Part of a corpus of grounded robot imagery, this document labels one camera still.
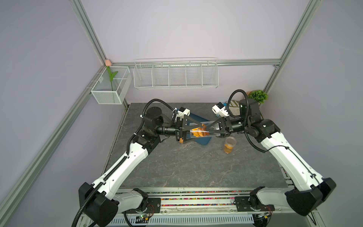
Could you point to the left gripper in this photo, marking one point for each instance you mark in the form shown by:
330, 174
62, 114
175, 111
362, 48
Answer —
179, 127

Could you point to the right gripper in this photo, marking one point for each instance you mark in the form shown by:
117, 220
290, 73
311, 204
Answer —
224, 126

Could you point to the orange cookies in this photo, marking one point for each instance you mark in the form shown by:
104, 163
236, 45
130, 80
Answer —
199, 132

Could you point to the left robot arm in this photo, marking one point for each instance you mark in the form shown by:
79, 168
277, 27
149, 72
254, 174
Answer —
97, 200

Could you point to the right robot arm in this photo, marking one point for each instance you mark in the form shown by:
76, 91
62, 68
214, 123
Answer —
310, 189

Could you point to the teal plastic tray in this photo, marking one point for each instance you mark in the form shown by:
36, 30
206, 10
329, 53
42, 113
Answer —
200, 140

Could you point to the potted green plant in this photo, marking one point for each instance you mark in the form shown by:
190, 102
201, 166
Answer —
258, 95

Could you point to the artificial pink tulip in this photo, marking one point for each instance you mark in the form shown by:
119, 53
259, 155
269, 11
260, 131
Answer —
112, 74

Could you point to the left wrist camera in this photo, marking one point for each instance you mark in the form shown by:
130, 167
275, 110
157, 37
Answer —
181, 112

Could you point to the white wire wall shelf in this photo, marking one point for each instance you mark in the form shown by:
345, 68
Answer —
176, 73

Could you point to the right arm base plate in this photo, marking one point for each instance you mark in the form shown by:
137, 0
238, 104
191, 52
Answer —
247, 203

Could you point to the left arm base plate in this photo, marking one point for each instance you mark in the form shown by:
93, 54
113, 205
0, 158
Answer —
152, 205

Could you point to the white mesh wall basket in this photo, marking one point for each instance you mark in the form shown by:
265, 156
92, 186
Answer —
102, 89

